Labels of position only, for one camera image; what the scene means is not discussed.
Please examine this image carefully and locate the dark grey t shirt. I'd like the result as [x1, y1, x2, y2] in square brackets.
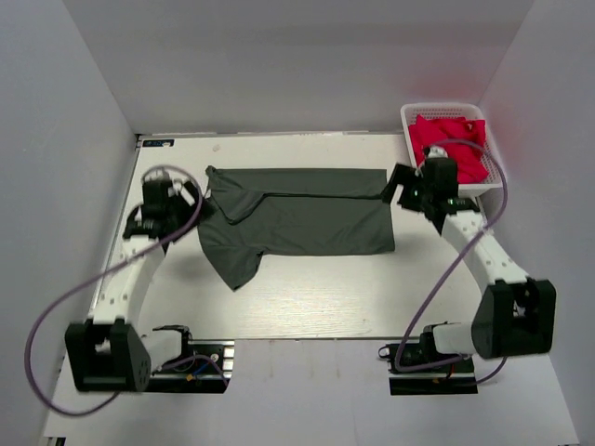
[198, 165, 395, 290]

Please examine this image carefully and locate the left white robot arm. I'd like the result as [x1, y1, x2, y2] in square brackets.
[65, 176, 203, 392]

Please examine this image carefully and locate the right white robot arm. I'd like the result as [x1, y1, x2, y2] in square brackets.
[381, 159, 557, 373]

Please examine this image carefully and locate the blue table label sticker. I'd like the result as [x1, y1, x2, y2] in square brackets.
[142, 138, 175, 148]

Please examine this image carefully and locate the red t shirt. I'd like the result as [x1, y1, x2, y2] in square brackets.
[408, 115, 489, 184]

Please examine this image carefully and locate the white plastic basket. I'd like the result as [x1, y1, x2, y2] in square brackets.
[401, 102, 503, 199]

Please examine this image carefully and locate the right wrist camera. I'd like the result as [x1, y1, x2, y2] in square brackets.
[422, 158, 458, 198]

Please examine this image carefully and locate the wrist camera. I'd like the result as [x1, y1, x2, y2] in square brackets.
[422, 158, 458, 198]
[141, 173, 173, 210]

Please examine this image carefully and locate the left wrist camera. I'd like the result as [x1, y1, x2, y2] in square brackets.
[141, 173, 173, 210]

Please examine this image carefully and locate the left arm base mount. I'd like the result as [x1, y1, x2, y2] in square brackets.
[146, 340, 235, 395]

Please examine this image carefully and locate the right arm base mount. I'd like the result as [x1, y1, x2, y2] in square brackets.
[377, 343, 478, 397]

